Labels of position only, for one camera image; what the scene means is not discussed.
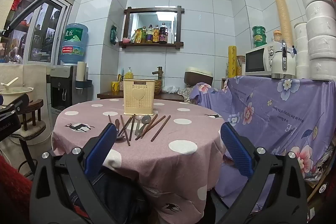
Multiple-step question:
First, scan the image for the beige cover cloth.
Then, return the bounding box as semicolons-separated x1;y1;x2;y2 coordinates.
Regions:
0;63;54;111

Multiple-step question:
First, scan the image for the cream pot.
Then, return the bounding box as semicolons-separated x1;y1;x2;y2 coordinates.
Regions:
0;86;35;107

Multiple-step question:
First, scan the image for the window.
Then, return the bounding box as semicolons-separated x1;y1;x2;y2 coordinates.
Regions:
0;0;72;64

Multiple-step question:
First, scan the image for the white ladle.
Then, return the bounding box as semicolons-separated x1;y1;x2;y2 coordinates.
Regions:
1;77;19;88

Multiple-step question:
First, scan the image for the yellow roll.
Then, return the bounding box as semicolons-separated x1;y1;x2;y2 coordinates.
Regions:
228;46;237;78

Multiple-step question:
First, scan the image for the purple floral cloth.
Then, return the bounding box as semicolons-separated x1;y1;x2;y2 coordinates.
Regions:
189;76;336;214

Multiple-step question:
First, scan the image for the paper cup dispenser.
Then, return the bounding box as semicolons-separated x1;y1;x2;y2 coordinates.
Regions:
75;61;93;90

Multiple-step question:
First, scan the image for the beige perforated utensil holder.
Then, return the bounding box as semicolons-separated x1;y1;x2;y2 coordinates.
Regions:
123;79;155;115

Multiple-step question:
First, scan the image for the yellow green snack bag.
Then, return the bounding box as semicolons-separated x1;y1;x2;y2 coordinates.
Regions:
130;29;143;44

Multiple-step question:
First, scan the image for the dark jeans leg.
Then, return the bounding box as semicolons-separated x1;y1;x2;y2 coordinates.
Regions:
71;172;153;224

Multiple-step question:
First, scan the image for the glass jar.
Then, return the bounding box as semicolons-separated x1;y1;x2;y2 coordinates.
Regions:
237;55;246;75

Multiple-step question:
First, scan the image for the bronze faucet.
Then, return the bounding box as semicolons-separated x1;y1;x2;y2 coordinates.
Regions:
152;67;165;81

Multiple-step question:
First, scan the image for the stack of paper cups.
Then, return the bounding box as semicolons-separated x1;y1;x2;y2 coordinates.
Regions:
273;0;294;47

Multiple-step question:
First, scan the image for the stack of green tubs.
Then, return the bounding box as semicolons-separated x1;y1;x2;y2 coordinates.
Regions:
252;26;268;48

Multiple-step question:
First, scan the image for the brown and cream rice cooker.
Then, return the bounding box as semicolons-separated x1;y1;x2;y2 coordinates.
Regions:
184;67;214;87

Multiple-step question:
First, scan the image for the pink polka dot tablecloth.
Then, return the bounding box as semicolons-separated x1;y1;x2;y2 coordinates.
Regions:
51;98;229;224

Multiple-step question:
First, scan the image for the large metal spoon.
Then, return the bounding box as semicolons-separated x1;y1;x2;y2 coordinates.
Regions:
135;115;152;140

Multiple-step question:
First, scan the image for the green packet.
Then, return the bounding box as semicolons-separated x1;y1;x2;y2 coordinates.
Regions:
110;25;118;45

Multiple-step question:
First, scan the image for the short stack of white bowls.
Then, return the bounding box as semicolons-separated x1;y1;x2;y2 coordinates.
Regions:
294;22;311;80

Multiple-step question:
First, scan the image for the dark wooden framed shelf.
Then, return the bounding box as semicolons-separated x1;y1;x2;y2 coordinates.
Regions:
119;6;185;49

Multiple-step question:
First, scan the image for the white microwave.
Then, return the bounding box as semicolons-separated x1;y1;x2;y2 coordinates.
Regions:
245;43;282;76

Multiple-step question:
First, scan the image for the blue water jug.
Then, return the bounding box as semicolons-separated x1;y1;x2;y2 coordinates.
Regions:
60;23;89;65

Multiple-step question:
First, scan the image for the tall stack of white bowls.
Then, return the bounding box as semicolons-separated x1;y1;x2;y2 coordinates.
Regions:
284;0;336;81

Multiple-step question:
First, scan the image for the grey water dispenser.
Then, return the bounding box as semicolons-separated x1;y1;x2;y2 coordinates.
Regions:
47;65;78;115

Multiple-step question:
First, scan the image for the small metal spoon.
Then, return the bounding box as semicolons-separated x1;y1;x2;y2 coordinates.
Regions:
116;124;127;141

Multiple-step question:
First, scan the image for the white electric kettle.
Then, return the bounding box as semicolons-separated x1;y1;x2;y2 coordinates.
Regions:
270;40;297;80

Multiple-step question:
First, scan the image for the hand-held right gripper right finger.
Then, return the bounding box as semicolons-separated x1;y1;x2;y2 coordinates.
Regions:
220;122;308;224

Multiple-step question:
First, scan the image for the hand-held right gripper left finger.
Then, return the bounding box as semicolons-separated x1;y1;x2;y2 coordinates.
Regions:
30;122;118;224

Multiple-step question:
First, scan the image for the dark wooden counter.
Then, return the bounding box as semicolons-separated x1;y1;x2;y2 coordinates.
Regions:
97;90;185;103

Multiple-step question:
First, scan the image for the dark wooden chair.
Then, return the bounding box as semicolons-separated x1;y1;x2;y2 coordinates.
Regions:
15;99;47;136

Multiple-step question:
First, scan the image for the small floral cloth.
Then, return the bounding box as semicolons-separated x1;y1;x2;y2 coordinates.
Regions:
178;86;198;104

